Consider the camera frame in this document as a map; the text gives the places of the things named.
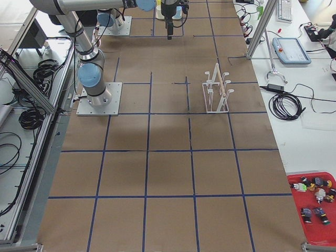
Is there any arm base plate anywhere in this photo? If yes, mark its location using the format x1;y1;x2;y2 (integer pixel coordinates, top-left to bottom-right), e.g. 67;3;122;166
98;16;132;36
76;82;122;116

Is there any white wire cup rack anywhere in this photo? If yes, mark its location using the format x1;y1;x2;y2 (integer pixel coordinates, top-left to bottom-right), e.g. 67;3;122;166
202;63;234;114

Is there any brown paper table cover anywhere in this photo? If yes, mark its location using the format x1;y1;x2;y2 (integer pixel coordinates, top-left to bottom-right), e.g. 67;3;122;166
36;0;308;252

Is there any black power adapter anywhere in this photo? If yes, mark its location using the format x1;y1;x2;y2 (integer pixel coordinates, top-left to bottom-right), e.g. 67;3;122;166
260;83;284;93

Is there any aluminium frame post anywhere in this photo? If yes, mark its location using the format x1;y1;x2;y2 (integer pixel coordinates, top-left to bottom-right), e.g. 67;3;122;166
246;0;277;59

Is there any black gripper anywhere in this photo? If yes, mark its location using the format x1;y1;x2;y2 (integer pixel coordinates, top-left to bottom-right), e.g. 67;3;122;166
161;0;177;40

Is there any teach pendant tablet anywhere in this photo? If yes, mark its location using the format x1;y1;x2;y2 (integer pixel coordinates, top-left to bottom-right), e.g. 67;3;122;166
272;37;311;65

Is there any grabber reach tool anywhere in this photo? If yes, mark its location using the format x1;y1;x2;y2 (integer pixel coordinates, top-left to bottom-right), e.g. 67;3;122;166
259;5;287;85

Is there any white keyboard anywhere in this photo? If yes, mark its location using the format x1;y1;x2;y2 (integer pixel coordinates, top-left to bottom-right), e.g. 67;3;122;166
276;0;292;23

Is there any coiled black cable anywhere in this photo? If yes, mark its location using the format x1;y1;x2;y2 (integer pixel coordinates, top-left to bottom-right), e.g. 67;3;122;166
269;93;306;121

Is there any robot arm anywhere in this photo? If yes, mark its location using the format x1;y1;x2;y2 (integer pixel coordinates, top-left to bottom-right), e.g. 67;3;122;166
31;1;156;106
97;8;125;30

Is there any red parts tray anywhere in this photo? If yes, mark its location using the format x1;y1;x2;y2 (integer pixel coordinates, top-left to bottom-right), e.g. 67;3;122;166
287;172;335;247

